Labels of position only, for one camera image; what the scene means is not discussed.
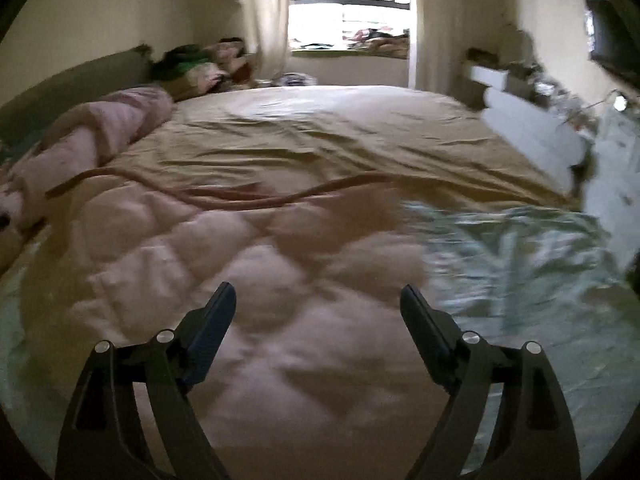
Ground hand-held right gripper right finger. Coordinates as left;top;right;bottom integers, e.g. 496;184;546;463
400;284;583;480

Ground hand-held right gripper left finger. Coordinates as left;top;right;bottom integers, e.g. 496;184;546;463
55;281;237;480

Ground pink quilted coat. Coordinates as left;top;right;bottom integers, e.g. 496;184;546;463
20;170;451;480

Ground pile of clothes and pillows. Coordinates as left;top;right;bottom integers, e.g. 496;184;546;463
150;37;261;103

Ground clothes on window sill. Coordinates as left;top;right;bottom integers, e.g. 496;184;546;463
345;25;411;54

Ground beige bed blanket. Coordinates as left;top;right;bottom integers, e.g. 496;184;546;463
100;85;581;211

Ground white cabinet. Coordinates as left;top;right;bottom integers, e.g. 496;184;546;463
462;60;596;196

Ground rolled pink duvet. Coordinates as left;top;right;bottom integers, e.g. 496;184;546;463
0;86;176;271

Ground small striped cloth bundle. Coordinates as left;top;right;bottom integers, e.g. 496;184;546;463
270;72;319;87

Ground green bed headboard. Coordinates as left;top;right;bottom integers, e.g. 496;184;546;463
0;46;153;151

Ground cream curtain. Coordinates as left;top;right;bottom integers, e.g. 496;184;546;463
239;0;293;81
409;0;468;96

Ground black wall television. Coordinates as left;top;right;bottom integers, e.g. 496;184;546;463
585;0;640;86

